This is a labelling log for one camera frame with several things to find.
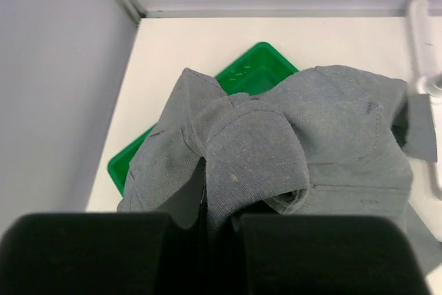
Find grey button-up shirt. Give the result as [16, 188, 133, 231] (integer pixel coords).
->
[118, 66, 441, 273]

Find green plastic tray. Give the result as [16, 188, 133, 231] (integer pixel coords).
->
[107, 41, 298, 194]

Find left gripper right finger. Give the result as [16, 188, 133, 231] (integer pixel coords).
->
[221, 201, 276, 294]

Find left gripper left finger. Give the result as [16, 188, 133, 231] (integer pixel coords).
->
[155, 158, 208, 294]

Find metal clothes rack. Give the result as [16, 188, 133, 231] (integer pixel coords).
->
[407, 0, 441, 202]

